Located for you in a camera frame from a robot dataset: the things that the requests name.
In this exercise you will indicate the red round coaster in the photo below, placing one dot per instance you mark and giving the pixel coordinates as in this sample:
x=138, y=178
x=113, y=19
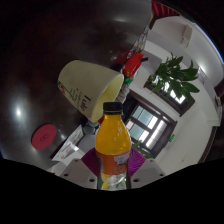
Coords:
x=43, y=136

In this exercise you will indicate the small potted plant white pot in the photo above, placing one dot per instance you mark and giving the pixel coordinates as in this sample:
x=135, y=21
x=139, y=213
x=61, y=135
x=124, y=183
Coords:
x=176, y=76

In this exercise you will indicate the pale yellow mug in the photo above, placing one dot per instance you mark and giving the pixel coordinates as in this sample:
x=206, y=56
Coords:
x=90, y=86

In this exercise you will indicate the red carpeted stairs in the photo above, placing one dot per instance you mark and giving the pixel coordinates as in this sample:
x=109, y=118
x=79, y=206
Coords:
x=163, y=10

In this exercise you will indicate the dark framed window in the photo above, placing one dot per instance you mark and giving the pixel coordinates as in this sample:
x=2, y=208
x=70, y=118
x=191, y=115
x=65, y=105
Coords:
x=178, y=98

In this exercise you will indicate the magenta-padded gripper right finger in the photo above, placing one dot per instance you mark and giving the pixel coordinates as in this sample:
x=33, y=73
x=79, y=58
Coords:
x=146, y=171

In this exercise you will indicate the dark wooden glazed door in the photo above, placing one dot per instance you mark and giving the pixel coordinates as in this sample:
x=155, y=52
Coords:
x=146, y=121

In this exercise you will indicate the orange drink bottle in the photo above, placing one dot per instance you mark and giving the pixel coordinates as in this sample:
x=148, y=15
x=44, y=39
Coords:
x=113, y=140

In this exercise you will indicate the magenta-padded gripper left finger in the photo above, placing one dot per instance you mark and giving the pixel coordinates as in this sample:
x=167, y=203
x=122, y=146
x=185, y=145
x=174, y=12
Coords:
x=78, y=173

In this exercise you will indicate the white printed leaflet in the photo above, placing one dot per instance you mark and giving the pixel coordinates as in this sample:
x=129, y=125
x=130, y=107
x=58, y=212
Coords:
x=68, y=145

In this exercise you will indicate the green exit sign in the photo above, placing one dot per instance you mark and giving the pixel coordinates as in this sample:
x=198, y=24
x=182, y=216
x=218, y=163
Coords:
x=172, y=137

